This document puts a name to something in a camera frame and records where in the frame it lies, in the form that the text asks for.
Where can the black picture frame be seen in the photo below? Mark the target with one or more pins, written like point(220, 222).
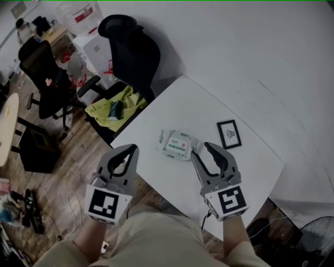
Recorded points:
point(229, 134)

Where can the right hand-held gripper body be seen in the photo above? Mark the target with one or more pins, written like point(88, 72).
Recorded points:
point(231, 202)

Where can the person's right forearm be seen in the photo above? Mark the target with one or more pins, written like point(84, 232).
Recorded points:
point(235, 234)

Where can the white water dispenser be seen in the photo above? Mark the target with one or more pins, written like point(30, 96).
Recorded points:
point(96, 52)

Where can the person's left forearm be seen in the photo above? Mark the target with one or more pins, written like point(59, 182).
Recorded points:
point(90, 240)

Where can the black shoe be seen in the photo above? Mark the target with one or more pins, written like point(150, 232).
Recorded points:
point(29, 206)
point(38, 221)

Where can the black standing fan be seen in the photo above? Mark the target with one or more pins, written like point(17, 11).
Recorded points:
point(321, 240)

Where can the yellow green cloth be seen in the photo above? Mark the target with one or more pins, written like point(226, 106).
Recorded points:
point(100, 113)

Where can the light wooden desk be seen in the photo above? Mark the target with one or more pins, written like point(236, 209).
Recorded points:
point(60, 36)

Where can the clear water bottle red label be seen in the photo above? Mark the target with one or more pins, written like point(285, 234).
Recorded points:
point(111, 78)
point(73, 63)
point(79, 82)

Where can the black mesh office chair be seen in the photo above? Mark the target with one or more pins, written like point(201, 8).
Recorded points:
point(39, 62)

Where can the clear water jug red label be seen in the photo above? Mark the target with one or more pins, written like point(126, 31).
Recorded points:
point(78, 15)

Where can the black box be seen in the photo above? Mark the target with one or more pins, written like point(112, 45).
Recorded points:
point(39, 151)

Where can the person's beige clothing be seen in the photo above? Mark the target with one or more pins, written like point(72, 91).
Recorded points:
point(156, 240)

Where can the white green wet wipe pack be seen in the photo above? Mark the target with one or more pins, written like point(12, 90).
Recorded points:
point(160, 142)

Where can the black headrest office chair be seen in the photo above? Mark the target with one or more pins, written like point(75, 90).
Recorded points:
point(133, 60)

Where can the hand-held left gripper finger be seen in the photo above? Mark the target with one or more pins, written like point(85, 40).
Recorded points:
point(104, 163)
point(133, 169)

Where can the framed wall poster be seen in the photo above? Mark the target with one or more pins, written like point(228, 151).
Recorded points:
point(18, 9)

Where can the white power plug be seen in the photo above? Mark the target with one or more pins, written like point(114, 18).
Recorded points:
point(105, 247)

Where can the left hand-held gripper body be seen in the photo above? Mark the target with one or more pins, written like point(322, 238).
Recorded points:
point(104, 204)

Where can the round beige table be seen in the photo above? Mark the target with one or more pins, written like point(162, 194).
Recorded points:
point(7, 130)

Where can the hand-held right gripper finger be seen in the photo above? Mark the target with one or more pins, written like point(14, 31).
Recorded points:
point(229, 163)
point(199, 167)

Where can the dark green pouch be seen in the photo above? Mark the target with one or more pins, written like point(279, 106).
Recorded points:
point(116, 110)

